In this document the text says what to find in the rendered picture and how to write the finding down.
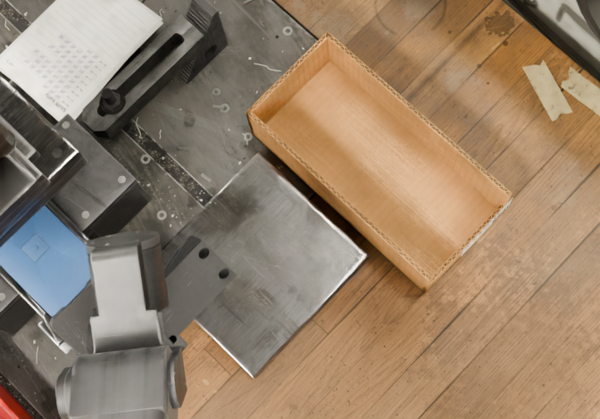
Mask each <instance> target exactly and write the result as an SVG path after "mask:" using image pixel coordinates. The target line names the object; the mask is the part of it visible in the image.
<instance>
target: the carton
mask: <svg viewBox="0 0 600 419"><path fill-rule="evenodd" d="M246 117H247V119H248V123H249V126H250V129H251V131H252V134H253V135H254V136H255V137H256V138H258V139H259V140H260V141H261V142H262V143H263V144H264V145H265V146H266V147H267V148H268V149H270V151H271V152H272V153H273V154H275V156H277V157H278V159H279V160H281V161H282V162H283V163H284V164H285V165H286V166H287V167H288V168H289V169H290V170H291V171H293V172H294V173H295V174H296V175H297V176H298V177H299V178H300V179H301V180H302V181H304V182H305V183H306V184H307V185H308V186H309V187H310V188H311V189H312V190H313V191H314V192H316V193H317V194H318V195H319V196H320V197H321V198H322V199H323V200H324V201H325V202H326V203H328V204H329V205H330V206H331V207H332V208H333V209H334V210H335V211H336V212H337V213H338V214H340V215H341V216H342V217H343V218H344V219H345V220H346V221H347V222H348V223H349V224H351V225H352V226H353V227H354V228H355V229H356V230H357V231H358V232H359V233H360V234H361V235H363V236H364V237H365V238H366V239H367V240H368V241H369V242H370V243H371V244H372V245H373V246H374V247H375V248H377V249H378V251H379V252H380V253H381V254H382V255H383V256H385V257H386V258H387V259H388V260H389V261H390V262H391V263H392V264H393V265H394V266H395V267H397V268H398V269H399V270H400V271H401V272H402V273H403V274H404V275H405V276H406V277H407V278H409V279H410V280H411V281H412V282H413V283H414V284H415V285H416V286H417V287H418V288H419V289H421V290H422V291H423V292H424V293H426V292H427V291H428V290H429V289H430V288H431V287H432V286H433V285H434V284H435V283H436V282H437V281H438V280H439V278H440V277H441V276H442V275H443V274H444V273H445V272H446V271H447V270H448V269H449V268H450V267H451V266H452V265H453V264H454V263H455V261H456V260H457V259H458V258H459V257H460V256H462V255H463V254H464V253H465V252H466V251H467V250H468V248H469V247H470V246H471V245H472V244H473V243H474V242H475V241H476V240H477V239H478V238H479V237H480V236H481V235H482V234H483V233H484V231H485V230H486V229H487V228H488V227H489V226H490V225H491V224H492V223H493V222H494V221H495V220H496V219H497V218H498V217H499V216H500V214H501V213H502V212H503V211H504V210H505V209H506V208H507V207H508V206H509V205H510V203H511V202H512V200H513V198H512V199H511V200H510V201H509V199H510V197H511V195H512V192H510V191H509V190H508V189H507V188H506V187H505V186H503V185H502V184H501V183H500V182H499V181H498V180H497V179H495V178H494V177H493V176H492V175H491V174H490V173H489V172H487V171H486V170H485V169H484V168H483V167H482V166H480V165H479V164H478V163H477V162H476V161H475V160H473V159H472V158H471V157H470V156H469V155H468V154H466V153H465V152H464V151H463V150H462V149H461V148H460V147H458V146H457V145H456V144H455V143H454V142H453V140H451V139H450V138H449V137H448V136H447V135H446V134H444V133H443V132H442V131H441V130H440V129H439V128H437V127H436V126H435V125H434V124H433V123H432V122H430V121H429V120H428V119H427V118H426V117H425V116H424V115H422V114H421V113H420V112H419V111H418V110H417V109H415V108H414V107H413V106H412V105H411V104H410V103H408V102H407V101H406V100H405V99H404V98H403V97H402V96H400V95H399V94H398V93H397V92H396V91H395V90H394V89H392V88H391V87H390V86H389V85H388V84H387V83H386V82H385V81H384V80H383V79H382V78H381V77H379V76H378V75H377V74H376V73H375V72H374V71H372V70H371V69H370V68H369V67H368V66H367V65H366V64H364V63H363V62H362V61H361V60H360V59H359V58H358V57H356V56H355V55H354V54H353V53H352V52H351V51H349V50H348V49H347V48H346V47H345V46H344V45H342V44H341V43H340V42H339V41H338V40H337V39H336V38H334V37H333V36H332V35H331V34H330V33H329V32H326V33H325V34H324V35H323V36H322V37H321V38H320V39H319V40H318V41H317V42H316V43H315V44H314V45H313V46H312V47H311V48H310V49H309V50H308V51H307V52H306V53H305V54H304V55H303V56H302V57H301V58H300V59H299V60H298V61H297V62H296V63H295V64H294V65H293V66H292V67H291V68H290V69H289V70H288V71H287V72H286V73H285V74H284V75H283V76H282V77H281V78H280V79H279V80H278V81H277V82H276V83H275V84H274V85H273V86H272V87H271V88H270V89H268V90H267V91H266V92H265V93H264V94H263V95H262V96H261V97H260V98H259V99H258V100H257V101H256V102H255V103H254V104H253V105H252V106H251V107H250V108H249V109H248V110H247V111H246ZM508 201H509V202H508Z"/></svg>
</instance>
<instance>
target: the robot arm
mask: <svg viewBox="0 0 600 419"><path fill-rule="evenodd" d="M86 247H87V258H88V264H89V270H90V276H91V279H90V280H89V281H88V282H87V283H86V285H87V286H86V287H85V288H84V289H83V290H82V291H81V292H80V293H79V294H78V295H77V296H76V297H75V298H74V299H73V300H72V301H71V302H70V303H69V304H68V305H67V306H66V307H64V306H63V307H62V308H61V309H60V310H59V311H58V312H57V313H56V314H55V315H54V316H53V317H52V318H51V320H50V325H51V327H52V329H53V330H54V333H55V334H56V335H57V336H59V337H60V338H61V339H62V340H63V341H64V342H65V343H66V344H67V345H68V346H69V347H71V348H72V349H73V350H74V351H75V352H76V353H77V354H78V356H76V357H75V359H74V363H73V365H72V366H71V367H65V368H64V369H63V370H62V372H61V374H60V375H59V376H58V378H57V381H56V388H55V396H56V405H57V409H58V413H59V415H60V417H61V418H62V419H179V408H182V405H183V402H184V398H185V396H186V393H187V390H188V389H187V382H186V375H185V369H184V363H183V355H182V351H183V350H184V349H185V348H186V347H187V345H188V344H187V342H186V341H185V340H183V339H182V338H181V337H180V334H181V333H182V332H183V331H184V330H185V329H186V328H187V327H188V326H189V325H190V324H191V323H192V322H193V320H194V319H195V318H196V317H197V316H198V315H199V314H200V313H201V312H202V311H203V310H204V309H205V308H206V307H207V306H208V305H209V304H210V303H211V302H212V300H213V299H214V298H215V297H216V296H217V295H218V294H219V293H220V292H221V291H222V290H223V289H224V288H225V287H226V286H227V285H228V284H229V283H230V282H231V280H232V279H233V278H234V277H235V276H236V274H235V273H233V272H232V270H231V269H230V268H229V267H228V266H227V265H226V264H225V263H224V262H223V261H222V260H221V259H220V258H219V257H218V256H217V255H216V254H215V253H214V252H213V251H212V250H211V249H210V248H209V247H208V246H207V245H206V244H205V243H204V242H203V241H202V240H201V239H199V238H197V237H195V236H193V235H192V236H190V237H188V238H187V241H186V242H185V244H184V245H183V246H181V247H178V248H176V249H174V250H173V251H172V253H171V255H170V256H169V258H168V259H167V261H166V263H165V264H164V265H163V257H162V250H161V243H160V237H159V233H158V232H156V231H150V230H142V231H131V232H123V233H117V234H113V235H107V236H104V237H101V238H97V239H92V240H90V241H89V242H87V243H86Z"/></svg>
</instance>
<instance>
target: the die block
mask: <svg viewBox="0 0 600 419"><path fill-rule="evenodd" d="M150 201H151V199H150V197H149V196H148V195H147V193H146V192H145V191H144V190H143V189H142V187H141V186H140V184H139V183H136V184H135V185H134V186H133V187H132V188H131V189H130V190H129V191H128V192H127V193H126V194H125V195H124V196H123V197H122V198H121V199H120V200H119V201H118V202H117V203H116V204H115V205H114V206H113V207H112V208H111V209H110V210H109V211H108V212H107V213H106V214H105V215H104V216H103V217H102V218H101V219H100V220H99V221H98V222H97V223H96V224H94V225H93V226H92V227H91V228H90V229H89V230H88V231H87V232H86V233H85V235H86V236H87V237H89V236H90V235H91V234H92V233H93V232H95V233H96V234H97V235H98V236H99V237H100V238H101V237H104V236H107V235H113V234H117V233H119V232H120V231H121V230H122V229H123V228H124V227H125V226H126V225H127V224H128V223H129V222H130V221H131V220H132V219H133V218H134V217H135V216H136V215H137V214H138V213H139V212H140V211H141V210H142V209H143V208H144V207H145V206H146V205H147V204H148V203H149V202H150ZM36 313H37V312H36V311H35V310H34V309H33V308H32V307H31V306H30V305H29V303H28V302H27V301H26V300H25V299H24V298H23V297H20V298H19V299H18V300H17V301H16V302H15V303H14V304H13V305H12V306H11V307H10V308H8V309H7V310H6V311H5V312H4V313H3V314H2V315H1V316H0V331H1V332H3V333H5V334H7V335H10V336H12V337H13V336H14V335H15V334H16V333H17V332H18V331H19V330H20V329H21V328H22V327H23V326H24V325H25V324H26V323H27V322H28V321H29V320H30V319H31V318H32V317H33V316H34V315H35V314H36Z"/></svg>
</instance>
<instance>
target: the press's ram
mask: <svg viewBox="0 0 600 419"><path fill-rule="evenodd" d="M0 123H1V124H2V125H3V126H4V127H5V128H6V129H7V130H9V131H11V132H12V133H13V134H14V136H15V138H16V146H15V149H14V150H13V151H12V152H11V153H10V154H9V155H6V156H2V157H1V158H0V247H1V246H2V245H3V244H4V243H5V242H7V241H8V240H9V239H10V238H11V237H12V236H13V235H14V234H15V233H16V232H17V231H18V230H19V229H20V228H21V227H22V226H23V225H24V224H25V223H26V222H27V221H28V220H29V219H30V218H31V217H32V216H34V215H35V214H36V213H37V212H38V211H39V210H40V209H41V208H42V207H43V206H44V205H45V204H46V203H47V202H48V201H49V200H50V199H51V198H52V197H53V196H54V195H55V194H56V193H57V192H58V191H59V190H61V189H62V188H63V187H64V186H65V185H66V184H67V183H68V182H69V181H70V180H71V179H72V178H73V177H74V176H75V175H76V174H77V173H78V172H79V171H80V170H81V169H82V168H83V167H84V166H85V165H86V164H87V163H88V161H87V160H86V158H85V157H84V156H83V155H82V154H81V152H80V151H79V150H78V149H77V148H76V147H75V146H74V145H73V144H72V143H71V142H70V141H69V140H68V139H67V138H66V137H65V136H64V135H63V134H62V133H61V132H60V131H59V130H57V129H56V128H55V127H54V126H53V125H52V124H51V123H50V122H49V121H48V120H47V119H46V118H45V117H44V116H43V115H42V114H41V113H40V112H39V111H38V110H37V109H36V108H35V107H34V106H33V105H32V104H31V103H30V102H29V101H28V100H27V99H26V98H25V97H23V96H22V95H21V94H20V93H19V92H18V91H17V90H16V89H15V88H14V87H13V86H12V85H11V84H10V83H9V82H8V81H7V80H6V79H5V78H4V77H3V76H0Z"/></svg>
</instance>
